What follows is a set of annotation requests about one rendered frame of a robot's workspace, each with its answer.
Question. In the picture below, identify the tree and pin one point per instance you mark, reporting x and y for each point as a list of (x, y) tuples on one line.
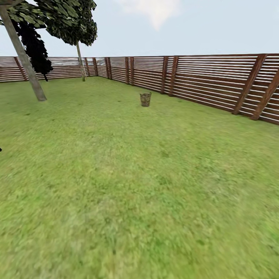
[(85, 32), (34, 48), (20, 10)]

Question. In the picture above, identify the wicker basket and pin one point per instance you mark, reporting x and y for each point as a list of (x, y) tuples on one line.
[(145, 99)]

